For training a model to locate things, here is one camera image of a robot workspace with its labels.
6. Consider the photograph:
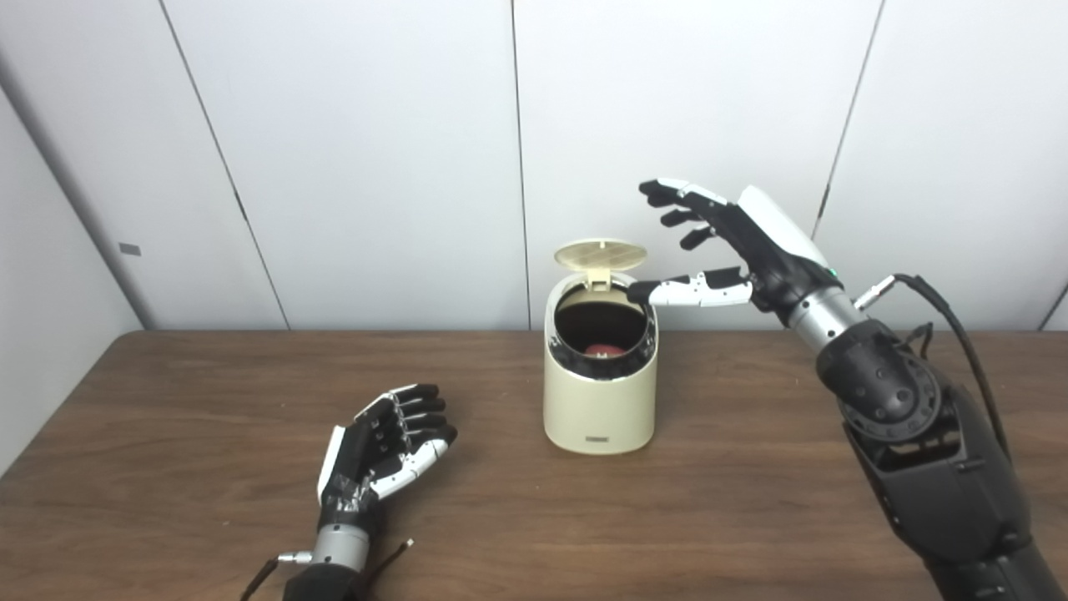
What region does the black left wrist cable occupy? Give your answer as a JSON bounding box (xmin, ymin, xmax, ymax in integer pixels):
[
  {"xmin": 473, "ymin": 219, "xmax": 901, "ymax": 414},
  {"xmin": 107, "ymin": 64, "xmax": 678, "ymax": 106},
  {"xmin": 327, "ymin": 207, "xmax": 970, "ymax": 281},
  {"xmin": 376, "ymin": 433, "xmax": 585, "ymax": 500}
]
[{"xmin": 240, "ymin": 551, "xmax": 314, "ymax": 601}]

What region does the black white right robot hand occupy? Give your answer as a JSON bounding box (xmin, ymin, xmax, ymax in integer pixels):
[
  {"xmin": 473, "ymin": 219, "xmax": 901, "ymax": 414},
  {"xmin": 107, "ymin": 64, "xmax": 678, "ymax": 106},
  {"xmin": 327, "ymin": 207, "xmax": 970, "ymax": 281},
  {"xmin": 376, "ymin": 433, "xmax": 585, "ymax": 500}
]
[{"xmin": 626, "ymin": 178, "xmax": 844, "ymax": 326}]

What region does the cream round bin lid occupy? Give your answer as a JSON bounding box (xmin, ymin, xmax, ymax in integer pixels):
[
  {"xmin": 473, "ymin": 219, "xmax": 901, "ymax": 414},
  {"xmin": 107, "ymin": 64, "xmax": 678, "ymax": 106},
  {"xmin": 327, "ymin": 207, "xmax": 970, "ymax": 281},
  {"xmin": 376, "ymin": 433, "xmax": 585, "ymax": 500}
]
[{"xmin": 554, "ymin": 239, "xmax": 648, "ymax": 290}]

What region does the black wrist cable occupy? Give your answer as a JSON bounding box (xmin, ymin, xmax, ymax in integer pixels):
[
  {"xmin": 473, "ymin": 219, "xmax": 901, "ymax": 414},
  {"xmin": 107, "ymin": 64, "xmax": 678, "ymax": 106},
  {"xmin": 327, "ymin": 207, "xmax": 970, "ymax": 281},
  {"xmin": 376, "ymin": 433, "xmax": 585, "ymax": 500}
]
[
  {"xmin": 240, "ymin": 551, "xmax": 314, "ymax": 601},
  {"xmin": 853, "ymin": 274, "xmax": 1012, "ymax": 460}
]

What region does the thin black wire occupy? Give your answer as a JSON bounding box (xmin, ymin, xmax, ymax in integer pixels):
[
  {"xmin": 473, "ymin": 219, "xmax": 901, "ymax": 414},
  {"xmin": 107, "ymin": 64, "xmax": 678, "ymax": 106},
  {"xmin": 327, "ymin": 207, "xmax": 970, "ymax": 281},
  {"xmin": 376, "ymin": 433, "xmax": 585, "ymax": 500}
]
[{"xmin": 367, "ymin": 539, "xmax": 415, "ymax": 585}]

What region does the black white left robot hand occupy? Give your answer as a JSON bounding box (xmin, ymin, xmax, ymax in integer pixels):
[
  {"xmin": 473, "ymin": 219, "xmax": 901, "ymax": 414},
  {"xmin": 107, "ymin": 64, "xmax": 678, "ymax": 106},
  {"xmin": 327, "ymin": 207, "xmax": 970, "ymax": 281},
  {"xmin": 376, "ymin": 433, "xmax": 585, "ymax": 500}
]
[{"xmin": 317, "ymin": 383, "xmax": 458, "ymax": 535}]

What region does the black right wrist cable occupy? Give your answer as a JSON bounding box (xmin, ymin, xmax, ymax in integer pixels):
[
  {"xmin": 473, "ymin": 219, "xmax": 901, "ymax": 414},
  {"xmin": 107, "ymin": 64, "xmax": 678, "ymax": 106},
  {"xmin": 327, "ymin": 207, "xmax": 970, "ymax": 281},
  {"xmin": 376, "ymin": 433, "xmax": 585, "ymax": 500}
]
[{"xmin": 853, "ymin": 274, "xmax": 1012, "ymax": 460}]

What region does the cream-colored bin body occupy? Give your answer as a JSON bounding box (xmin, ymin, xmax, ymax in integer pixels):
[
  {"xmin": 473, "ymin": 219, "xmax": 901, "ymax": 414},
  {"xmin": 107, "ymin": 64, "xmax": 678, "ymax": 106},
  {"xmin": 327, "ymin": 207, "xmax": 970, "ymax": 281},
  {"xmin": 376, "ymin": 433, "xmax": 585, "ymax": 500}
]
[{"xmin": 543, "ymin": 271, "xmax": 659, "ymax": 456}]

